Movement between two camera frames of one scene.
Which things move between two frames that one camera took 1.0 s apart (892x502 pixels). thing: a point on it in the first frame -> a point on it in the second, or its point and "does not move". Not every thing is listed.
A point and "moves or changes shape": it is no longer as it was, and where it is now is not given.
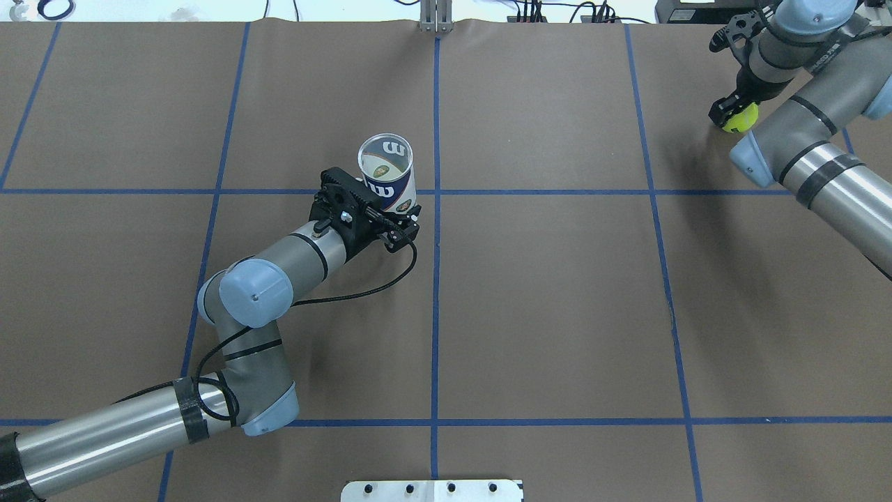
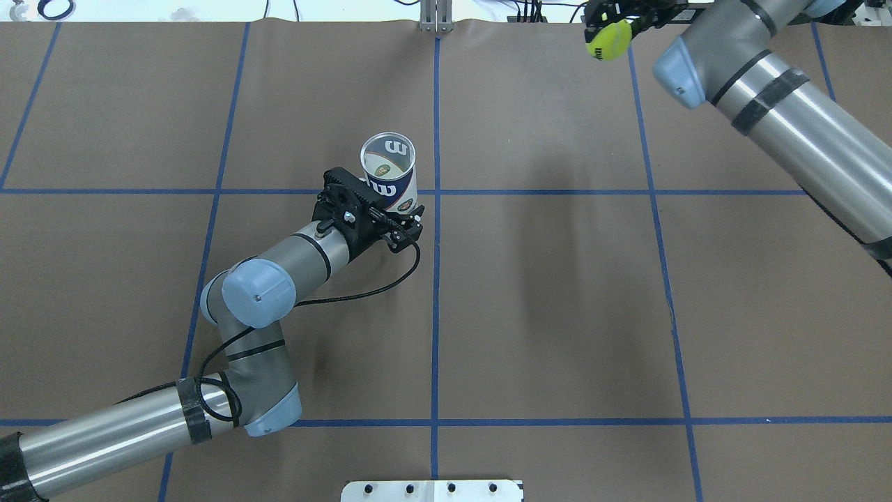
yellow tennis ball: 742,120 moves or changes shape
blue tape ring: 42,4 does not move
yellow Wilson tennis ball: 380,168 does not move
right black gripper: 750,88 -> 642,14
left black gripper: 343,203 does not move
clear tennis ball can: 386,165 does not move
